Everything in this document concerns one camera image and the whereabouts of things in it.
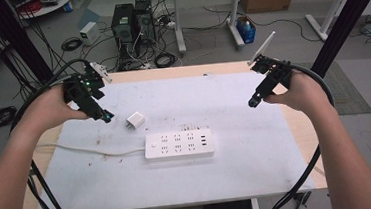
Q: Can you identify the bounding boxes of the white floor power strip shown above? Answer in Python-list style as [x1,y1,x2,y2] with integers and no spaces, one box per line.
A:
[164,19,178,31]

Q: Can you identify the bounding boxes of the black metal frame post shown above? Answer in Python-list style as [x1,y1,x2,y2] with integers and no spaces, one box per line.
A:
[0,0,56,87]
[305,0,371,80]

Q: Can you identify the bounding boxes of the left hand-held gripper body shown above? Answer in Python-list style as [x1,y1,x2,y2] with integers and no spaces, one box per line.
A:
[60,59,114,110]

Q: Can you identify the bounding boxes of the blue storage box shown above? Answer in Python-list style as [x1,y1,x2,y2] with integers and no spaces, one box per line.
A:
[235,14,259,46]

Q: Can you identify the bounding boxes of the white power strip cord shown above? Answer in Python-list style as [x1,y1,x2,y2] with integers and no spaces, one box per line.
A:
[35,135,147,163]

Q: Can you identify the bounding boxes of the grey floor mat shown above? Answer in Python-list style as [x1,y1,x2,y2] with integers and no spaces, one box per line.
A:
[294,56,371,121]

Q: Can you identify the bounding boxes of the white metal stand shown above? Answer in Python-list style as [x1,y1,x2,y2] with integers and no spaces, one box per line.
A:
[303,0,361,44]

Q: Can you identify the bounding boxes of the light blue sheet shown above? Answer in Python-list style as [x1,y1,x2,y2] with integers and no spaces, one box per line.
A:
[75,5,104,31]

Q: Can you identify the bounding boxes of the person's left hand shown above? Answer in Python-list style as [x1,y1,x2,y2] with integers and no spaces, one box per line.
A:
[18,82,92,137]

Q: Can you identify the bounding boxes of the black desktop computer tower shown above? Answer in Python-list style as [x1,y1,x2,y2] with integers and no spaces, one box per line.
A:
[108,2,139,60]
[132,0,158,50]

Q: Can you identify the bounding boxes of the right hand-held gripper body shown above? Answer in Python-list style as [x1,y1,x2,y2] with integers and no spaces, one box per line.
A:
[245,29,296,92]

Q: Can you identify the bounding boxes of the small white box device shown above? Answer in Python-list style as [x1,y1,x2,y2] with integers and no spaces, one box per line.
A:
[78,20,103,48]

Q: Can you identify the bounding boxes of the round white table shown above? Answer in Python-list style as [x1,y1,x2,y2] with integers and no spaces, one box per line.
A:
[7,0,76,21]

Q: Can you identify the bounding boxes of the person's right hand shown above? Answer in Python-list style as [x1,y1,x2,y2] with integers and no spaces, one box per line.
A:
[260,67,337,118]

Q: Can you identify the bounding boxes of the black clamp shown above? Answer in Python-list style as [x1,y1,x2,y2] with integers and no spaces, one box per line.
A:
[288,190,314,209]

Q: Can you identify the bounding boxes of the right hand-held gripper black cable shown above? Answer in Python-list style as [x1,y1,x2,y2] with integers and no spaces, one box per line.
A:
[250,59,344,209]

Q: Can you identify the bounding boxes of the white charger plug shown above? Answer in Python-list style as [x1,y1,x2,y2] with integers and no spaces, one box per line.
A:
[125,111,147,131]

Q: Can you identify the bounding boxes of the white table mat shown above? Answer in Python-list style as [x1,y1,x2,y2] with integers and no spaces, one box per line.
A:
[24,67,316,209]

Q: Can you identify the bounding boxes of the left hand-held gripper black cable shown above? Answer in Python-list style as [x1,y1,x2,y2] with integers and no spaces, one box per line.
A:
[4,57,99,209]

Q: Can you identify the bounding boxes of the hand-held gripper black cable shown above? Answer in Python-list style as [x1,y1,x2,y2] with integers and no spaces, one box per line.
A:
[250,59,344,209]
[4,57,99,209]

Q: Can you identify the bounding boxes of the red cable bundle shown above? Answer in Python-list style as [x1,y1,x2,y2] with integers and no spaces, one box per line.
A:
[18,0,44,15]

